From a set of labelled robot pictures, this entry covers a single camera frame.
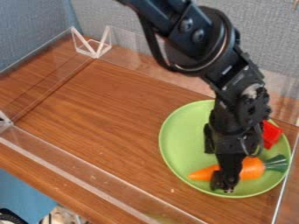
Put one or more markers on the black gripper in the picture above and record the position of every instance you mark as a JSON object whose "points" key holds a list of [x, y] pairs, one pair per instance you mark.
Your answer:
{"points": [[232, 146]]}

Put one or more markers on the orange toy carrot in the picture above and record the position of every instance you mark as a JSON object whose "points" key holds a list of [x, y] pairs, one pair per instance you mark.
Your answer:
{"points": [[253, 168]]}

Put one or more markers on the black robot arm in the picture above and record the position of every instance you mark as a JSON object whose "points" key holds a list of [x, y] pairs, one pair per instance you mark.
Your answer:
{"points": [[193, 41]]}

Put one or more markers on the green plate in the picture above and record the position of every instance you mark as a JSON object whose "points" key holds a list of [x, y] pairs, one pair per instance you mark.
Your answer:
{"points": [[181, 147]]}

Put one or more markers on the red rectangular block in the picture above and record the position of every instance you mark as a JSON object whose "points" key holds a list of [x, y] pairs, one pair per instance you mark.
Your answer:
{"points": [[271, 134]]}

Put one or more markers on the clear acrylic corner bracket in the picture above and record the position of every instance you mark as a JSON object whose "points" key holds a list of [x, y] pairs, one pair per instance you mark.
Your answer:
{"points": [[89, 47]]}

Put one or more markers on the clear acrylic enclosure wall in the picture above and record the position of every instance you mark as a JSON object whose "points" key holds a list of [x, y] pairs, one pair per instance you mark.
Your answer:
{"points": [[80, 122]]}

